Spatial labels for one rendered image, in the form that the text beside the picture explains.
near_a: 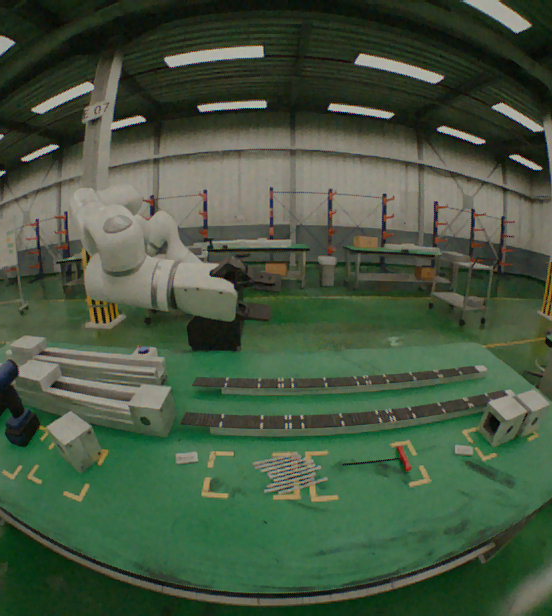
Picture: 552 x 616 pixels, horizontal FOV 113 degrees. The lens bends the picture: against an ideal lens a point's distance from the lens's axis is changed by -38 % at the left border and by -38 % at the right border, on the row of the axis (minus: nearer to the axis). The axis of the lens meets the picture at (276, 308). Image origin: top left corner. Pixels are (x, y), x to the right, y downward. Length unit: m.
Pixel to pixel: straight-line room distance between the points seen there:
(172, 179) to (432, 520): 8.85
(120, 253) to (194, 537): 0.49
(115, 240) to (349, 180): 8.34
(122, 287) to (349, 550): 0.58
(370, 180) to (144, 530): 8.79
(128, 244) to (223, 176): 8.05
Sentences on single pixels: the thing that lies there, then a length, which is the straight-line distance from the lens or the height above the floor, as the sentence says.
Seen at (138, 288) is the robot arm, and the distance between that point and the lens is 0.46.
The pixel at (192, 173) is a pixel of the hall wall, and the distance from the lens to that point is 8.66.
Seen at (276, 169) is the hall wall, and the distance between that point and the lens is 8.37.
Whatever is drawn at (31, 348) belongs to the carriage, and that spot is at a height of 0.90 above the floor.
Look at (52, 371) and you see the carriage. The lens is 0.97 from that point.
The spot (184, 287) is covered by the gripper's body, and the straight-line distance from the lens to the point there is 0.43.
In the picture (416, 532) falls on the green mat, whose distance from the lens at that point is 0.61.
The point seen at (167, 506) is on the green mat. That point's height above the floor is 0.78.
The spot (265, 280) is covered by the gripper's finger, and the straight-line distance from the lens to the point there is 0.42.
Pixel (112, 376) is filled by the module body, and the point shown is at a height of 0.83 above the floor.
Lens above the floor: 1.28
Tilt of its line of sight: 17 degrees down
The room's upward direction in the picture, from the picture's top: straight up
